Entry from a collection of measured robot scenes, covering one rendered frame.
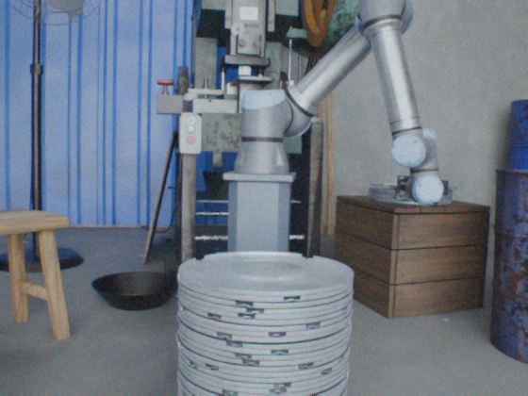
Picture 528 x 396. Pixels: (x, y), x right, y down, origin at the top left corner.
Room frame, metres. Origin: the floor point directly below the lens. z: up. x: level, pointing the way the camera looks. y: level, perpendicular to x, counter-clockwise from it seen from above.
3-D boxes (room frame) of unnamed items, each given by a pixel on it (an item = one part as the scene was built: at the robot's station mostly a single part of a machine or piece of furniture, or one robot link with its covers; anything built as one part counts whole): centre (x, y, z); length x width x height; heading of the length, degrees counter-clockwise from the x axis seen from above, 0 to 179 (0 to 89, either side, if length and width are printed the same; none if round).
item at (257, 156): (1.47, 0.03, 0.50); 0.15 x 0.15 x 0.10
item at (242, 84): (2.10, 0.10, 0.72); 0.25 x 0.14 x 0.14; 12
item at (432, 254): (1.84, -0.48, 0.18); 0.40 x 0.38 x 0.35; 20
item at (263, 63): (2.27, 0.14, 0.86); 0.20 x 0.16 x 0.05; 102
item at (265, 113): (1.48, 0.03, 0.62); 0.13 x 0.12 x 0.14; 152
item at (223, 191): (2.27, 0.13, 0.36); 0.34 x 0.34 x 0.10
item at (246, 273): (0.87, 0.01, 0.32); 0.29 x 0.29 x 0.01
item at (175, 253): (2.35, 0.43, 0.45); 0.92 x 0.12 x 0.90; 12
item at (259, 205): (1.47, 0.03, 0.23); 0.19 x 0.19 x 0.45; 86
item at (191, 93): (2.23, 0.30, 0.76); 0.17 x 0.06 x 0.10; 102
